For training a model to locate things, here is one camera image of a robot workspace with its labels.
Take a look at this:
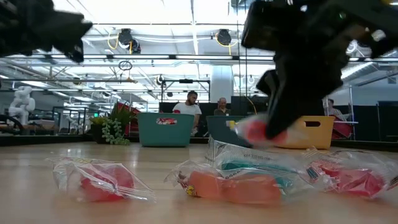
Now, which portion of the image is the white pillar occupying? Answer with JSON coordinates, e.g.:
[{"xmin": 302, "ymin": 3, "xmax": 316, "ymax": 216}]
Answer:
[{"xmin": 210, "ymin": 64, "xmax": 234, "ymax": 103}]

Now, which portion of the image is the light teal plastic bin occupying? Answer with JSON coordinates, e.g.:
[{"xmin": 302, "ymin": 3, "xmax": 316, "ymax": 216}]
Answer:
[{"xmin": 136, "ymin": 112, "xmax": 196, "ymax": 147}]

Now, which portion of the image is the dark monitor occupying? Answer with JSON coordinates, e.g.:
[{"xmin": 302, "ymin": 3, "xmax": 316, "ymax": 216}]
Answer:
[{"xmin": 229, "ymin": 95, "xmax": 270, "ymax": 118}]

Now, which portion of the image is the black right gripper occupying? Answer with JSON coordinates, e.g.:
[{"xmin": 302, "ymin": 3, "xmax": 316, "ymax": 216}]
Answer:
[{"xmin": 256, "ymin": 27, "xmax": 358, "ymax": 140}]

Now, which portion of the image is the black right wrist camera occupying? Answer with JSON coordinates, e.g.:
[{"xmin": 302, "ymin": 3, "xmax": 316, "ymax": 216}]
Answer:
[{"xmin": 241, "ymin": 0, "xmax": 299, "ymax": 52}]

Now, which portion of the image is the orange Ring Pop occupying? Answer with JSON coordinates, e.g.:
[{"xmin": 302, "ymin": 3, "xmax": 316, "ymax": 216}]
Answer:
[{"xmin": 164, "ymin": 160, "xmax": 284, "ymax": 205}]

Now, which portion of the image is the red Skittles candy bag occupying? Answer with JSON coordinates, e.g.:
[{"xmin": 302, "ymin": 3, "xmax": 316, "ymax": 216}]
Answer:
[{"xmin": 156, "ymin": 117, "xmax": 178, "ymax": 126}]

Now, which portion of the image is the yellow plastic bin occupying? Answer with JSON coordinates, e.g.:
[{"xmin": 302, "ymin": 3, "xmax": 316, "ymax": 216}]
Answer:
[{"xmin": 273, "ymin": 115, "xmax": 336, "ymax": 150}]

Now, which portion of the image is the black workstation frame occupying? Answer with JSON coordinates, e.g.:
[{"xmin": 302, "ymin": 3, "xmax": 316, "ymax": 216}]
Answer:
[{"xmin": 51, "ymin": 105, "xmax": 94, "ymax": 135}]

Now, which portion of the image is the teal Ring Pop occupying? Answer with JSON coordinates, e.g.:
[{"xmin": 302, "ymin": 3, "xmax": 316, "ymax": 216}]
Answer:
[{"xmin": 205, "ymin": 136, "xmax": 315, "ymax": 190}]

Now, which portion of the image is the person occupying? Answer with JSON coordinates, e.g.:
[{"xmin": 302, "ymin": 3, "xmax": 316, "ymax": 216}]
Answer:
[
  {"xmin": 213, "ymin": 97, "xmax": 231, "ymax": 116},
  {"xmin": 172, "ymin": 90, "xmax": 203, "ymax": 136},
  {"xmin": 325, "ymin": 98, "xmax": 343, "ymax": 118}
]

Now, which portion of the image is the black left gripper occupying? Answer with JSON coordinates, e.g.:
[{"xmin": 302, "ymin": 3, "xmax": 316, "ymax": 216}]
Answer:
[{"xmin": 0, "ymin": 0, "xmax": 93, "ymax": 63}]

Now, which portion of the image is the slate blue plastic bin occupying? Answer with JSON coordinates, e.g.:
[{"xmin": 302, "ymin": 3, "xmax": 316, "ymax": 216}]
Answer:
[{"xmin": 206, "ymin": 115, "xmax": 252, "ymax": 149}]

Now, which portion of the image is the red Ring Pop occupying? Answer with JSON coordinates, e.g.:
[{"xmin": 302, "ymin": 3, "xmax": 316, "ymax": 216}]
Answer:
[
  {"xmin": 234, "ymin": 113, "xmax": 308, "ymax": 149},
  {"xmin": 46, "ymin": 157, "xmax": 156, "ymax": 203},
  {"xmin": 306, "ymin": 149, "xmax": 398, "ymax": 198}
]

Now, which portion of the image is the potted succulent plant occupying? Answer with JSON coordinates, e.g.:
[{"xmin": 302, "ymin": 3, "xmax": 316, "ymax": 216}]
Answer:
[{"xmin": 89, "ymin": 102, "xmax": 138, "ymax": 146}]

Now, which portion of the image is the black gantry frame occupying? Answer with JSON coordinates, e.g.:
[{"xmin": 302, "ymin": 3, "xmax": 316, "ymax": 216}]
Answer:
[{"xmin": 160, "ymin": 78, "xmax": 211, "ymax": 103}]

